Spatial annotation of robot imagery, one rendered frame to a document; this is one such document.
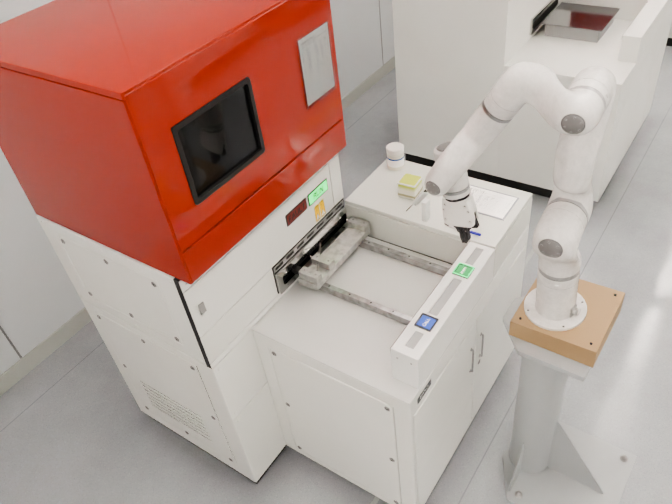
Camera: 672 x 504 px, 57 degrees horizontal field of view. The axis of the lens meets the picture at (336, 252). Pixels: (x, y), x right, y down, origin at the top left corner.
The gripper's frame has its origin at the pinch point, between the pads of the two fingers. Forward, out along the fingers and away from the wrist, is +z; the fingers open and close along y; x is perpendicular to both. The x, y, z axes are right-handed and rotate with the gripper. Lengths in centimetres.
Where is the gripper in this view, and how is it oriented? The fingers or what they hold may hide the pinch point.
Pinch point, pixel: (465, 235)
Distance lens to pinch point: 200.0
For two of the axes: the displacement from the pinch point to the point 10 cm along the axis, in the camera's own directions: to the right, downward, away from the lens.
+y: 7.8, 1.4, -6.1
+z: 2.8, 7.9, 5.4
